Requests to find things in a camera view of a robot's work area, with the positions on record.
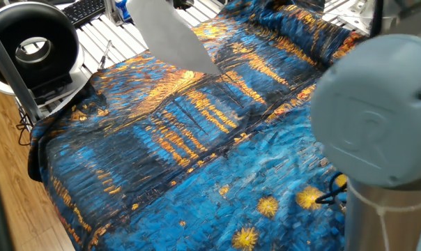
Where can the white paper sheet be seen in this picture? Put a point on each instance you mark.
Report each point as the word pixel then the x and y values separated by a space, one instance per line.
pixel 168 35

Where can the black keyboard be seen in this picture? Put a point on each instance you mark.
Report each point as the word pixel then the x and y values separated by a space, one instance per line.
pixel 85 10

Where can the white tie loop on arm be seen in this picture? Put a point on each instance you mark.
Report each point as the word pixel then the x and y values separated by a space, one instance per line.
pixel 381 210

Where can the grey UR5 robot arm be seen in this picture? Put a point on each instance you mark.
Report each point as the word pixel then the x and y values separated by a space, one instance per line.
pixel 371 111

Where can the slim metal screwdriver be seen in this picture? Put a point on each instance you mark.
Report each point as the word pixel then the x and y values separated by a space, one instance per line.
pixel 105 54

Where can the silver perforated metal plate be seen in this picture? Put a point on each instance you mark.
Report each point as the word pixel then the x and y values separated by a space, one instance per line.
pixel 346 14

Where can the tall aluminium post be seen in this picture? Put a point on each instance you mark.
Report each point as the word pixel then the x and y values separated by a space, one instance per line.
pixel 12 73

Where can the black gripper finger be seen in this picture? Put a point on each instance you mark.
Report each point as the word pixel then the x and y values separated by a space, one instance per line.
pixel 182 3

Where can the starry night painting tablecloth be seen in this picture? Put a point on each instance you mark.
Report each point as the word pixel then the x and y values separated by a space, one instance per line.
pixel 196 157

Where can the short aluminium post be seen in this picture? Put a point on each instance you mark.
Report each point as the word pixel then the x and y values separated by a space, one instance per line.
pixel 111 10

